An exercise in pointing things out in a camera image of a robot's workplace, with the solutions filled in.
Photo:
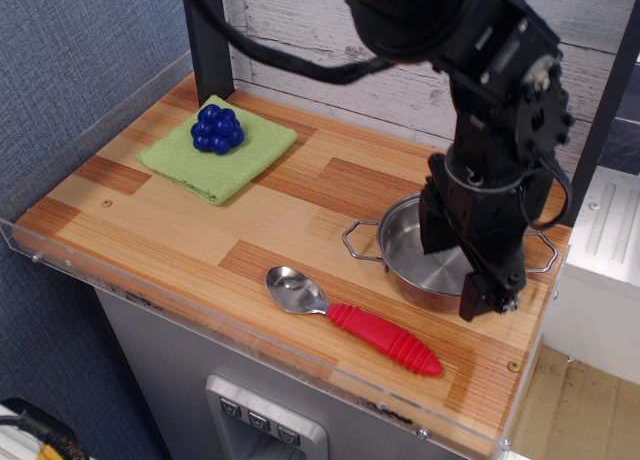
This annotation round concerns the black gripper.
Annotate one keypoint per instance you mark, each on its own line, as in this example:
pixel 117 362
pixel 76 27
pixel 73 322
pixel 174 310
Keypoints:
pixel 487 218

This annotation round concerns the stainless steel pot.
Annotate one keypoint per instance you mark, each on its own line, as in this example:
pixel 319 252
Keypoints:
pixel 434 281

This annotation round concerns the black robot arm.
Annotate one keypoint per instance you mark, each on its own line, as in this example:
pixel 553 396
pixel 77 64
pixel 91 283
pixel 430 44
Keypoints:
pixel 504 68

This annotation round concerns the white toy appliance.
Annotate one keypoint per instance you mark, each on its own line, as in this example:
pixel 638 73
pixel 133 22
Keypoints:
pixel 593 316

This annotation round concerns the green folded cloth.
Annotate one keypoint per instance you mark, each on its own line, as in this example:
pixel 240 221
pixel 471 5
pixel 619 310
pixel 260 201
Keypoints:
pixel 216 178

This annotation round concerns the blue toy grape bunch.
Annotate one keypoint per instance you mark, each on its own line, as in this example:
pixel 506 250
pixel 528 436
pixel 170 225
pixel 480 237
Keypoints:
pixel 217 130

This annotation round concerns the grey cabinet with buttons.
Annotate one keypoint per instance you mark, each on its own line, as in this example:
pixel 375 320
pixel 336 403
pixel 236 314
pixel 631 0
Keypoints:
pixel 211 400

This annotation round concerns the yellow and black object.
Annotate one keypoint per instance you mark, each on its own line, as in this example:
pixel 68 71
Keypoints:
pixel 27 432

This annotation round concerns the red handled metal spoon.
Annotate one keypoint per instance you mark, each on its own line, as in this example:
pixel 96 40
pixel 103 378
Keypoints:
pixel 296 293

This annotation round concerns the dark right vertical post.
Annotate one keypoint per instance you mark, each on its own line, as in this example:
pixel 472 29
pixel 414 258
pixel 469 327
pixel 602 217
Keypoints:
pixel 611 99

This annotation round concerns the dark vertical post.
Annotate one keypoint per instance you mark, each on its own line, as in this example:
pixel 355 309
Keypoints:
pixel 611 99
pixel 209 51

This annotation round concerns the dark left vertical post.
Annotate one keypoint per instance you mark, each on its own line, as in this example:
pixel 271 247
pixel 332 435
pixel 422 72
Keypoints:
pixel 209 51

